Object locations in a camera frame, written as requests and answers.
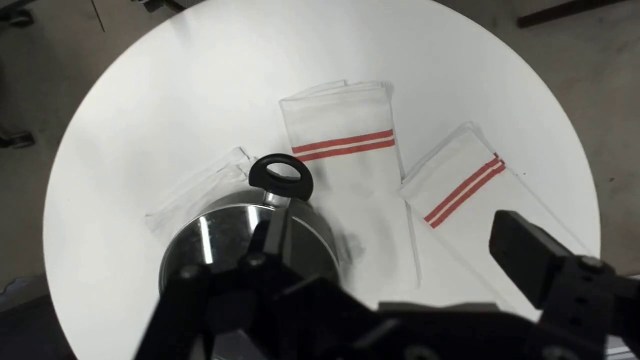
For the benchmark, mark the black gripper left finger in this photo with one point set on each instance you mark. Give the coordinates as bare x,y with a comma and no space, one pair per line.
221,306

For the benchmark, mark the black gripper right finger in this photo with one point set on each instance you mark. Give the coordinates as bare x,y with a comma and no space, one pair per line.
566,286

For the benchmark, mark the black cooking pot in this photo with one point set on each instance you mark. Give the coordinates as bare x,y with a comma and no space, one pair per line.
257,174

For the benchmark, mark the white towel red stripes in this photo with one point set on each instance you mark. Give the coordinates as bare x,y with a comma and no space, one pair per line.
347,193
466,167

